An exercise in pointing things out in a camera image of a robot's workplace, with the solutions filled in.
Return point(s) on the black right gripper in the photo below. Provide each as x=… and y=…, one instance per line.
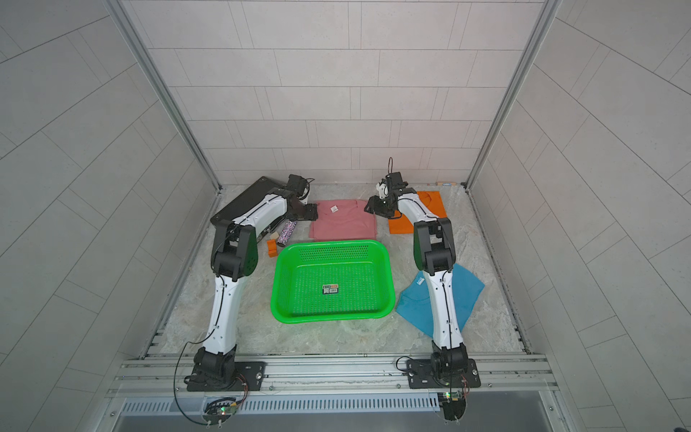
x=375, y=208

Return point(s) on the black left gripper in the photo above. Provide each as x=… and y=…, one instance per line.
x=308, y=211

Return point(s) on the pink t-shirt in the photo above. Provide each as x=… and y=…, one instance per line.
x=343, y=220

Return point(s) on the green plastic basket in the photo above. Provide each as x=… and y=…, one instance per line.
x=361, y=268

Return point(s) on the blue t-shirt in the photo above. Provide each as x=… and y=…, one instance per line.
x=414, y=305

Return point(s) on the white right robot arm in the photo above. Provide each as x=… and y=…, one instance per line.
x=434, y=255

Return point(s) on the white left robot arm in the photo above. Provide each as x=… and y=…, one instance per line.
x=234, y=258

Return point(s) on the orange folded t-shirt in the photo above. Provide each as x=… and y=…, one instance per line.
x=428, y=206

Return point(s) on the sticker label in basket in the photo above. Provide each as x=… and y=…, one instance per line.
x=330, y=289

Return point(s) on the black ribbed hard case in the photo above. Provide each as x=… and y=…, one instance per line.
x=261, y=206

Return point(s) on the orange curved wooden block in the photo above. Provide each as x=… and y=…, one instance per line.
x=272, y=248

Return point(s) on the right circuit board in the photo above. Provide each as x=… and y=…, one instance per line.
x=453, y=405

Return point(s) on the circuit board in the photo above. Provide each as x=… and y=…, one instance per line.
x=453, y=405
x=219, y=411

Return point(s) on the left circuit board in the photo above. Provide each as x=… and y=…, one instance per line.
x=219, y=411

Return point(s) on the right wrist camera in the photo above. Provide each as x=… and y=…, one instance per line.
x=392, y=186

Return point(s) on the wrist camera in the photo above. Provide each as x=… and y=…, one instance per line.
x=392, y=186
x=296, y=183

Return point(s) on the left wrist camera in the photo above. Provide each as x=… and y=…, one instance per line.
x=296, y=183

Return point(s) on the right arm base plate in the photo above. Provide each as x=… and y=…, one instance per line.
x=420, y=374

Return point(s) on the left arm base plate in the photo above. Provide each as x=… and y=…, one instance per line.
x=231, y=377

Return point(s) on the aluminium rail frame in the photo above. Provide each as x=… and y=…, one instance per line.
x=322, y=384

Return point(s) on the right aluminium corner post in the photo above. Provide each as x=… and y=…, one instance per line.
x=534, y=42

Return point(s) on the aluminium corner post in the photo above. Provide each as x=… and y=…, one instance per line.
x=125, y=26
x=534, y=42

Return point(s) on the left aluminium corner post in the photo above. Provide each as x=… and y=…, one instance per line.
x=125, y=26

